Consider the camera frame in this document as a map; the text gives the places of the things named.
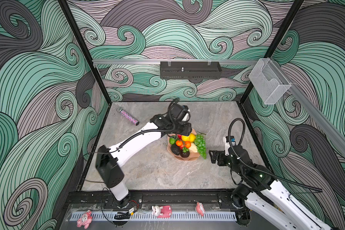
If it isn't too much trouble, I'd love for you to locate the aluminium rail back wall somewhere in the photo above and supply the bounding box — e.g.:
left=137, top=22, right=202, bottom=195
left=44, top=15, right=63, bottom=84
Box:
left=92, top=58, right=258, bottom=65

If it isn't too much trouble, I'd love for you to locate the yellow fake lemon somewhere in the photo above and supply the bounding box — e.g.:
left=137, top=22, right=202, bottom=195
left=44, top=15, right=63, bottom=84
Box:
left=181, top=133, right=196, bottom=142

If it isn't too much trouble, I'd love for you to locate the orange fake tangerine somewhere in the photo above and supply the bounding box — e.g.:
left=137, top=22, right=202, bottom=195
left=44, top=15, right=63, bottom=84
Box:
left=184, top=141, right=191, bottom=148
left=175, top=140, right=183, bottom=147

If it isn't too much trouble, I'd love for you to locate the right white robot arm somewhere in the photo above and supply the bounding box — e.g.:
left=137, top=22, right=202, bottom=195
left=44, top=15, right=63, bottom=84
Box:
left=209, top=146, right=331, bottom=230

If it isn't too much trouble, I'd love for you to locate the clear plastic wall holder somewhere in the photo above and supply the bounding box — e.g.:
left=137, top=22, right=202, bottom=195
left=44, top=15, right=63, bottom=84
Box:
left=249, top=58, right=291, bottom=105

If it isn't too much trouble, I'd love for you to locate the black wall tray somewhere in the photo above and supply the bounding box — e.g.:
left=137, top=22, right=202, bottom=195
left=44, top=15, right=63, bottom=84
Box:
left=160, top=62, right=222, bottom=80

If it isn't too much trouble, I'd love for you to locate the green fake lime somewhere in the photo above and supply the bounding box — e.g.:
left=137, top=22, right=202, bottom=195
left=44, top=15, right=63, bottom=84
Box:
left=169, top=136, right=177, bottom=145

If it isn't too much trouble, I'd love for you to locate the white bunny pink toy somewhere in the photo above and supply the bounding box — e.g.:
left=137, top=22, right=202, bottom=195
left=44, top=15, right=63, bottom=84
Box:
left=152, top=205, right=172, bottom=218

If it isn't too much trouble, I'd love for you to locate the purple sprinkle tube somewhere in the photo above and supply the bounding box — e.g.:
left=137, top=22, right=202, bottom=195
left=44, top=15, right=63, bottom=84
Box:
left=117, top=107, right=139, bottom=126

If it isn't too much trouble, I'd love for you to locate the pink plush toy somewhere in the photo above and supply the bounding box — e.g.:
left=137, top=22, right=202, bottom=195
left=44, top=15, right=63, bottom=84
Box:
left=77, top=210, right=93, bottom=230

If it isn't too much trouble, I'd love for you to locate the aluminium rail right wall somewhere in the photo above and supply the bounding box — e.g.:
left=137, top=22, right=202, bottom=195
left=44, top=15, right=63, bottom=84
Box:
left=273, top=61, right=345, bottom=158

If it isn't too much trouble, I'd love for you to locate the pink wavy fruit bowl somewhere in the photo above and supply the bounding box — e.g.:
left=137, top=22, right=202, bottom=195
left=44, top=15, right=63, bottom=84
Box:
left=167, top=129, right=201, bottom=161

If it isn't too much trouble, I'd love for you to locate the dark fake avocado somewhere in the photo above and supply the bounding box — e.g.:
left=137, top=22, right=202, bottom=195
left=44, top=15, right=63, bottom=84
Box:
left=171, top=144, right=182, bottom=156

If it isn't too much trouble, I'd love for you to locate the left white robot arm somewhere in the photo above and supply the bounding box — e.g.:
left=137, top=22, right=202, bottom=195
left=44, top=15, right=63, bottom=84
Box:
left=95, top=98, right=192, bottom=202

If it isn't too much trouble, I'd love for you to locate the pale fake pear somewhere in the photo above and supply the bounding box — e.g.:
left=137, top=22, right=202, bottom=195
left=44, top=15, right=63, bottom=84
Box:
left=189, top=143, right=198, bottom=153

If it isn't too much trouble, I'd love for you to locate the white slotted cable duct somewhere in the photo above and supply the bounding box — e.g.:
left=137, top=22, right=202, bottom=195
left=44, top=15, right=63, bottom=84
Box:
left=69, top=211, right=238, bottom=222

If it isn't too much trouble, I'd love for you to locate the small pink figurine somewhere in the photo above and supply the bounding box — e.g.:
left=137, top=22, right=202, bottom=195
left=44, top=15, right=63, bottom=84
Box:
left=195, top=202, right=205, bottom=217

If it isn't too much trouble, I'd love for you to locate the aluminium rail wall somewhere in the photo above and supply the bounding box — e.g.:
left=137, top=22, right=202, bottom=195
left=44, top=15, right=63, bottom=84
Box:
left=273, top=61, right=345, bottom=158
left=92, top=58, right=258, bottom=65

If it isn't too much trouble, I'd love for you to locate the green fake grape bunch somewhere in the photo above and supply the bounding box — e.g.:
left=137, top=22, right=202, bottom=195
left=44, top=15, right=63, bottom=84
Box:
left=194, top=133, right=207, bottom=159

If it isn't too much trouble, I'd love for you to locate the dark brown fake fruit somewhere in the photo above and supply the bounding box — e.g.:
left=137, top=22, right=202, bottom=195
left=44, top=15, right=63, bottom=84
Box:
left=180, top=147, right=190, bottom=158

